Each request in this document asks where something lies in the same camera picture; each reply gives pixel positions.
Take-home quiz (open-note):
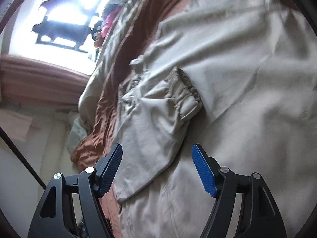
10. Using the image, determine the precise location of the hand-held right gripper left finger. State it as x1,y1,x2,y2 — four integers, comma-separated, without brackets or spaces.
28,143,123,238

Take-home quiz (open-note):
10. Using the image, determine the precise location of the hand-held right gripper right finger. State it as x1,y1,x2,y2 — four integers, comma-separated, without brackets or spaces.
191,144,288,238

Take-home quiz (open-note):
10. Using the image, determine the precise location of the large beige jacket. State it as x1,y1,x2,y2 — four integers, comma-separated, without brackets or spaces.
113,0,317,238

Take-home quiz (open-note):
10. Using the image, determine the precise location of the pale floral pillow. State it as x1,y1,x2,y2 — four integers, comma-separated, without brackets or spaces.
67,110,93,154

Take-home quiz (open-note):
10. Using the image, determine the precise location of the rust and cream satin quilt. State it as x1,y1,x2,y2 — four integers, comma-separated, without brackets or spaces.
71,0,189,164

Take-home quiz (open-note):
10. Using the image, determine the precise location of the pinkish flat board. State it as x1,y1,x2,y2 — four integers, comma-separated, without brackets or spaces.
0,109,41,142

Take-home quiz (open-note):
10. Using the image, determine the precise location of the pinkish brown curtain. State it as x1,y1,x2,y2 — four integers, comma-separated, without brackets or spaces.
0,55,90,107

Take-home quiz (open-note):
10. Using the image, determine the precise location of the small black object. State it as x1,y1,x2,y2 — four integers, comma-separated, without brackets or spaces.
89,21,103,41

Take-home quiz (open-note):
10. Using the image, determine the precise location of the pink garment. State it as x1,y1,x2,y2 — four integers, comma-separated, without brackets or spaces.
100,11,122,40

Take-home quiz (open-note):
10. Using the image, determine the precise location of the dark cloth on window grille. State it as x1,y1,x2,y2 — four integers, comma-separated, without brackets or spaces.
32,20,91,42

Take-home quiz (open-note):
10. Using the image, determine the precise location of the window with dark grille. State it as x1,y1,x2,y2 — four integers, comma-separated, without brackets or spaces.
10,0,119,62

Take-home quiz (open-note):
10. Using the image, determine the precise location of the pinkish brown bed sheet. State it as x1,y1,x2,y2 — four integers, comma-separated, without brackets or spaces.
101,0,207,238

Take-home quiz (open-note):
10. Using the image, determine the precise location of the black cable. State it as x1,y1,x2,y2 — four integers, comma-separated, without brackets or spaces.
0,126,47,189

